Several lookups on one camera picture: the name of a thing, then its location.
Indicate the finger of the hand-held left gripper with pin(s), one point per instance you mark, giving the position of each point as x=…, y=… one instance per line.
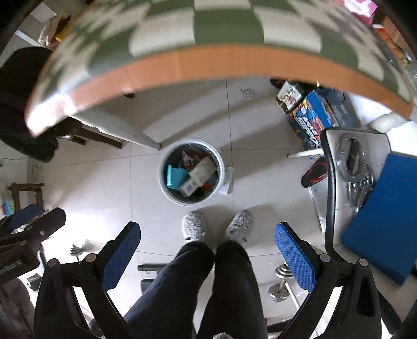
x=49, y=221
x=24, y=215

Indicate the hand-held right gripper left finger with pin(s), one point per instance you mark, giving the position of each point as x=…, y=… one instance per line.
x=120, y=257

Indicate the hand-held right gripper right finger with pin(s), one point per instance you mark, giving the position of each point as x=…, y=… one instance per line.
x=295, y=257

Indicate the white round trash bin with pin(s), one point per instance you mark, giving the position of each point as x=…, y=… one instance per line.
x=166, y=191

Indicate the colourful tissue pack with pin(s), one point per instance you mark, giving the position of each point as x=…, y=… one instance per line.
x=8, y=205

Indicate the brown wooden stool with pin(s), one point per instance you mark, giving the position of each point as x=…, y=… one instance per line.
x=24, y=192

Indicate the large metal dumbbell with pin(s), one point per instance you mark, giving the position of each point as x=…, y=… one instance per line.
x=283, y=280

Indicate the person's left leg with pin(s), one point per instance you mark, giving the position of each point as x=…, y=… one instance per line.
x=176, y=290

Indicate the person's leg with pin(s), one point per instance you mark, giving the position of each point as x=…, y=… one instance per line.
x=234, y=290
x=176, y=290

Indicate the grey fluffy right slipper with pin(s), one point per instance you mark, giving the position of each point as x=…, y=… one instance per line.
x=239, y=225

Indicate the grey fluffy slipper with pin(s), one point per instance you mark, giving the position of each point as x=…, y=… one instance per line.
x=194, y=225
x=239, y=225

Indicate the person's right leg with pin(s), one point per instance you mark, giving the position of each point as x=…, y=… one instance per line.
x=234, y=290

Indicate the grey fluffy left slipper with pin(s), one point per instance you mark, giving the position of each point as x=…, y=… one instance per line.
x=194, y=225

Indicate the black and red flip-flop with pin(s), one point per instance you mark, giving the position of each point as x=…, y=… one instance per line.
x=314, y=174

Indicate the blue seat chair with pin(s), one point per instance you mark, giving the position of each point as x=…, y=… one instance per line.
x=381, y=218

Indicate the dark wooden bench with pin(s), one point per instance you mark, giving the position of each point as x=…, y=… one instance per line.
x=86, y=134

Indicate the white plastic wrapper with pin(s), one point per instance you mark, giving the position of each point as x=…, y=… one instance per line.
x=228, y=181

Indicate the white table leg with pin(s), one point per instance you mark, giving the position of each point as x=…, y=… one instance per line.
x=114, y=125

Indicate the black cloth covered chair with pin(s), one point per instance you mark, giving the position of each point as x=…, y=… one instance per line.
x=22, y=97

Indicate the blue colourful printed box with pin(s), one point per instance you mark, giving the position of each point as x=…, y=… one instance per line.
x=312, y=119

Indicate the white red and black box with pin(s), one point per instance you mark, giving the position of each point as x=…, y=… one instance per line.
x=288, y=96

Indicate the pink patterned paper bag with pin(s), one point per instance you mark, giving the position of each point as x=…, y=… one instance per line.
x=358, y=6

